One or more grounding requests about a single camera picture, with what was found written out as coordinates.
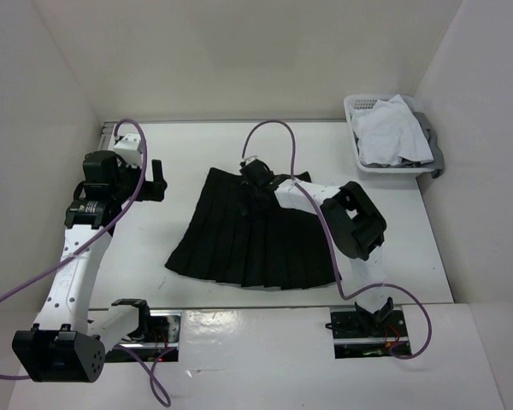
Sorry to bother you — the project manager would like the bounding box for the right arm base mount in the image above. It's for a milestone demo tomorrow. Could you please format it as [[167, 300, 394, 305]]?
[[325, 309, 412, 359]]

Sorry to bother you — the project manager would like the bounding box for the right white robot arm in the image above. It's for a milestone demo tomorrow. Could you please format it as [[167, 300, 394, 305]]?
[[240, 156, 393, 336]]

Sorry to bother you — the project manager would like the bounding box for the black pleated skirt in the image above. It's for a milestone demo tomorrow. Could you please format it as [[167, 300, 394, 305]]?
[[165, 167, 334, 290]]

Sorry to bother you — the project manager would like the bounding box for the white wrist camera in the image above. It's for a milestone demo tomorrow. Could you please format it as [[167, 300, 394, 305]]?
[[113, 133, 143, 168], [239, 155, 259, 168]]

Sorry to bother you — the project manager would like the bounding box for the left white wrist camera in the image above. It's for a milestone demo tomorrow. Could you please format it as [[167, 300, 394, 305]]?
[[113, 133, 143, 168]]

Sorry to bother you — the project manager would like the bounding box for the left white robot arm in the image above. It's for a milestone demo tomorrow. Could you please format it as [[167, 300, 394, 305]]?
[[12, 150, 167, 383]]

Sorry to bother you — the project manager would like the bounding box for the white skirt in basket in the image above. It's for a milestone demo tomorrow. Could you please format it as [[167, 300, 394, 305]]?
[[349, 95, 433, 167]]

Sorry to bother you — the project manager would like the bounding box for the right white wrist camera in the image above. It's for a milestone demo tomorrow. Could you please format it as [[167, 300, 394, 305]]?
[[239, 155, 259, 168]]

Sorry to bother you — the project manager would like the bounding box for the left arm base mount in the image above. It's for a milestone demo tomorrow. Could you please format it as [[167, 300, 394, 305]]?
[[105, 309, 182, 364]]

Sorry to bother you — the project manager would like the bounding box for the white laundry basket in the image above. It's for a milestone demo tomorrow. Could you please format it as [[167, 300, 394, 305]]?
[[344, 94, 431, 178]]

